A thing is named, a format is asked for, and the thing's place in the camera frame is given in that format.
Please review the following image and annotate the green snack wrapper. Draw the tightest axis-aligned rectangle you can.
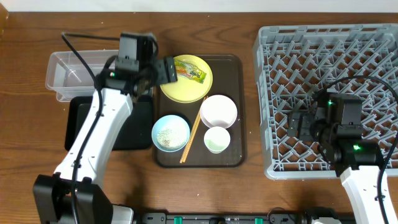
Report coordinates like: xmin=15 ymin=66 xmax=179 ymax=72
xmin=174 ymin=59 xmax=206 ymax=84

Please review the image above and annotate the yellow plate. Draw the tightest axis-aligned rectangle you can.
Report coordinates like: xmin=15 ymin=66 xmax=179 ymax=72
xmin=160 ymin=55 xmax=213 ymax=103

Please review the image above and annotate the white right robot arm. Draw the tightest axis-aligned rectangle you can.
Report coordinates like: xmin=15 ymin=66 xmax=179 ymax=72
xmin=287 ymin=93 xmax=397 ymax=223

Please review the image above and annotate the pale green cup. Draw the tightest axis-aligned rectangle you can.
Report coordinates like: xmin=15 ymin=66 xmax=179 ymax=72
xmin=204 ymin=126 xmax=231 ymax=154

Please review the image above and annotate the light blue bowl with rice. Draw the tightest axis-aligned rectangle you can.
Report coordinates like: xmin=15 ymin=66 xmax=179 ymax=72
xmin=151 ymin=115 xmax=190 ymax=152

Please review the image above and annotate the grey dishwasher rack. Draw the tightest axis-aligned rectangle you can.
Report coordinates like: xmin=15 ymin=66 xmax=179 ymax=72
xmin=253 ymin=24 xmax=397 ymax=180

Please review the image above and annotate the clear plastic bin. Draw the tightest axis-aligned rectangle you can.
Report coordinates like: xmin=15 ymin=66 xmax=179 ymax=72
xmin=45 ymin=49 xmax=118 ymax=102

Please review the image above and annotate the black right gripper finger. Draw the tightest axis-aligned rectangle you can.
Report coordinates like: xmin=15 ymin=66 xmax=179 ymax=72
xmin=287 ymin=112 xmax=303 ymax=137
xmin=301 ymin=113 xmax=315 ymax=139

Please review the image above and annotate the black tray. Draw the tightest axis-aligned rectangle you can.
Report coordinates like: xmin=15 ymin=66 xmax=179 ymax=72
xmin=65 ymin=95 xmax=154 ymax=151

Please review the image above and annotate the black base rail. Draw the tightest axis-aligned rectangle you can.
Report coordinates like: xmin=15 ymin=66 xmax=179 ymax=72
xmin=133 ymin=207 xmax=355 ymax=224

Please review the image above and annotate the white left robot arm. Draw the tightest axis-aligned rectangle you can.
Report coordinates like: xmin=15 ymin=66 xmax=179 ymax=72
xmin=33 ymin=55 xmax=177 ymax=223

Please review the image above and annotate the brown serving tray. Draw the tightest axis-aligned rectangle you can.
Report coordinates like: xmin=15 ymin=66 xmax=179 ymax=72
xmin=152 ymin=55 xmax=246 ymax=168

